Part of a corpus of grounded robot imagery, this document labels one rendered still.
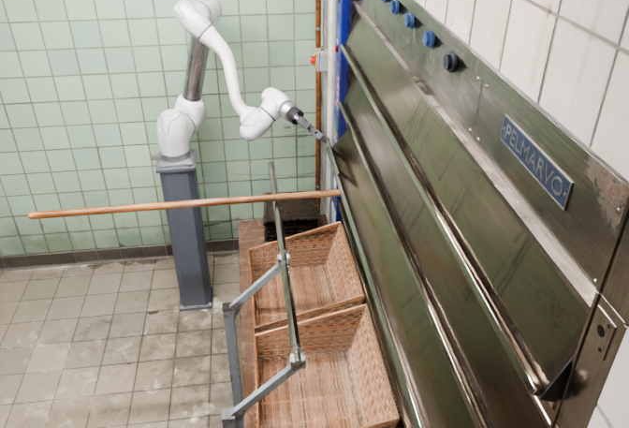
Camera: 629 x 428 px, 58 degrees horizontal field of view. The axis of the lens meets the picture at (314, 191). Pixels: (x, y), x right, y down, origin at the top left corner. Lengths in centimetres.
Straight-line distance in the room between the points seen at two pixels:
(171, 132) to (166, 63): 58
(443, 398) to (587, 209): 76
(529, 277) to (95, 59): 287
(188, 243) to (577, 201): 267
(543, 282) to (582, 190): 20
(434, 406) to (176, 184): 202
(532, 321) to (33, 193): 339
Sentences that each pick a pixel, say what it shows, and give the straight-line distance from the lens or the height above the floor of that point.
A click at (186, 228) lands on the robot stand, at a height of 61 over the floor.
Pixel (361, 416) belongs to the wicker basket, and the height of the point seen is 60.
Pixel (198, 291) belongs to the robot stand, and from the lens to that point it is 356.
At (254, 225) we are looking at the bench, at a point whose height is 58.
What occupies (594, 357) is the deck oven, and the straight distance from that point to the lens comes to 92.
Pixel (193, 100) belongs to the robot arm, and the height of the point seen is 128.
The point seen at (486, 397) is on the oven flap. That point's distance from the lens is 128.
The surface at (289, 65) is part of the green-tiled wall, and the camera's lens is 344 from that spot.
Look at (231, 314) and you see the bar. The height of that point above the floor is 93.
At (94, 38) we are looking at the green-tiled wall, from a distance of 346.
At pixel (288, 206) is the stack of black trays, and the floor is 80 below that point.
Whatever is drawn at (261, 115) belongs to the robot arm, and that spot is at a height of 134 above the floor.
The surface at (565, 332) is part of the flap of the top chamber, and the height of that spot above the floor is 181.
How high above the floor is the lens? 246
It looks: 32 degrees down
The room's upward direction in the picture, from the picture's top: straight up
